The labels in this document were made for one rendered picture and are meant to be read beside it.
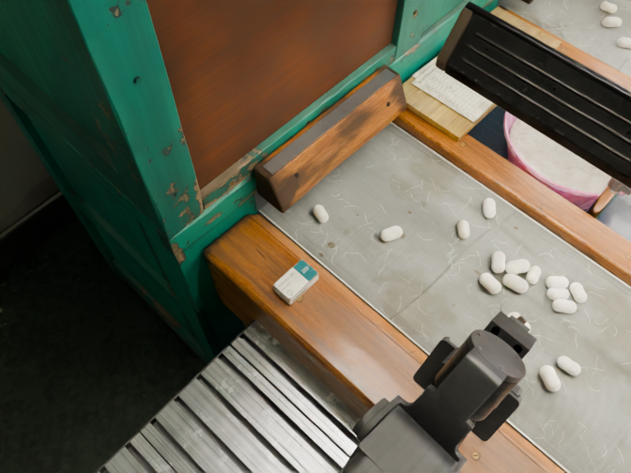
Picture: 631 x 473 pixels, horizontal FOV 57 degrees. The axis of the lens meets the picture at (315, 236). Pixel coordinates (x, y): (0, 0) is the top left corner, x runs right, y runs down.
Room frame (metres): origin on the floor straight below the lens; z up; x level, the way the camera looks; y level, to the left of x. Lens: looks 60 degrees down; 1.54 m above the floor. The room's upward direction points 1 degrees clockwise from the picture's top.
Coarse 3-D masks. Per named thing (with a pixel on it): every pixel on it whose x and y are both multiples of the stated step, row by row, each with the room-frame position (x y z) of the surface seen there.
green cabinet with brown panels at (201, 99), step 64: (0, 0) 0.59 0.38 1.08; (64, 0) 0.40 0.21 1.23; (128, 0) 0.43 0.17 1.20; (192, 0) 0.50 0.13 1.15; (256, 0) 0.56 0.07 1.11; (320, 0) 0.64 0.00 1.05; (384, 0) 0.74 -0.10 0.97; (448, 0) 0.87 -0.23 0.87; (0, 64) 0.66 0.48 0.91; (64, 64) 0.50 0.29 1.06; (128, 64) 0.42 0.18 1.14; (192, 64) 0.49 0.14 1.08; (256, 64) 0.55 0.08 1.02; (320, 64) 0.64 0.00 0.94; (384, 64) 0.74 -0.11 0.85; (64, 128) 0.55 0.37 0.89; (128, 128) 0.40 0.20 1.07; (192, 128) 0.47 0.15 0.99; (256, 128) 0.54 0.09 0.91; (128, 192) 0.46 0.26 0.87; (192, 192) 0.44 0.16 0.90
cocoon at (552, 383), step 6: (546, 366) 0.25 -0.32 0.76; (540, 372) 0.25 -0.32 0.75; (546, 372) 0.25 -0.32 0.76; (552, 372) 0.25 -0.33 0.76; (546, 378) 0.24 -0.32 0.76; (552, 378) 0.24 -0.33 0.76; (558, 378) 0.24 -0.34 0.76; (546, 384) 0.23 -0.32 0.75; (552, 384) 0.23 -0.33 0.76; (558, 384) 0.23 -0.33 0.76; (552, 390) 0.22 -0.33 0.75
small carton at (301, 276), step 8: (296, 264) 0.39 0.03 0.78; (304, 264) 0.39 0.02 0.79; (288, 272) 0.38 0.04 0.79; (296, 272) 0.38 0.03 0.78; (304, 272) 0.38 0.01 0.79; (312, 272) 0.38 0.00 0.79; (280, 280) 0.37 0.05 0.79; (288, 280) 0.37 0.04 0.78; (296, 280) 0.37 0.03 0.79; (304, 280) 0.37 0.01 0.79; (312, 280) 0.37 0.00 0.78; (280, 288) 0.35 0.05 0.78; (288, 288) 0.35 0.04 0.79; (296, 288) 0.35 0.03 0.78; (304, 288) 0.36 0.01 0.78; (280, 296) 0.35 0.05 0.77; (288, 296) 0.34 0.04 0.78; (296, 296) 0.34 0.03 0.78
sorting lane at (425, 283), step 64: (384, 128) 0.70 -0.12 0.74; (320, 192) 0.55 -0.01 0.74; (384, 192) 0.55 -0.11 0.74; (448, 192) 0.56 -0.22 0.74; (320, 256) 0.43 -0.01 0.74; (384, 256) 0.43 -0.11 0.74; (448, 256) 0.43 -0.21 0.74; (512, 256) 0.44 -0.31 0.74; (576, 256) 0.44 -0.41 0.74; (448, 320) 0.33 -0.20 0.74; (576, 320) 0.33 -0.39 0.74; (576, 384) 0.23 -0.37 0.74; (576, 448) 0.15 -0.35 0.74
